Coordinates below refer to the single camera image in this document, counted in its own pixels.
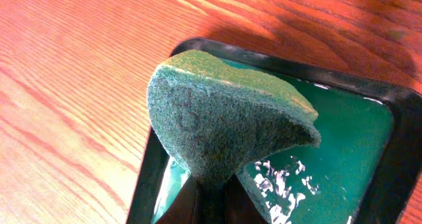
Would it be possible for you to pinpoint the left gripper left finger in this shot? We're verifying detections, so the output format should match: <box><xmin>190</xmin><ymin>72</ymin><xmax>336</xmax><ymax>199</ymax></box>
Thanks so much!
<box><xmin>156</xmin><ymin>177</ymin><xmax>201</xmax><ymax>224</ymax></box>

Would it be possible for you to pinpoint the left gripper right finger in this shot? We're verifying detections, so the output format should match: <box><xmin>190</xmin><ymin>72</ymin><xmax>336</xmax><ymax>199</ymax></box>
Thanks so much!
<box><xmin>224</xmin><ymin>175</ymin><xmax>268</xmax><ymax>224</ymax></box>

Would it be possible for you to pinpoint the green scrubbing sponge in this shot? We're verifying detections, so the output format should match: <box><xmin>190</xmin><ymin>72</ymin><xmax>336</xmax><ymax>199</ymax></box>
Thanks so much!
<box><xmin>147</xmin><ymin>50</ymin><xmax>321</xmax><ymax>223</ymax></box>

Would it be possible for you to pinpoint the rectangular dark green tray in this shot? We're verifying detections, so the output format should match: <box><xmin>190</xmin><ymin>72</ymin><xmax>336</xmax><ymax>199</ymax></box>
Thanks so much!
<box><xmin>127</xmin><ymin>38</ymin><xmax>421</xmax><ymax>223</ymax></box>

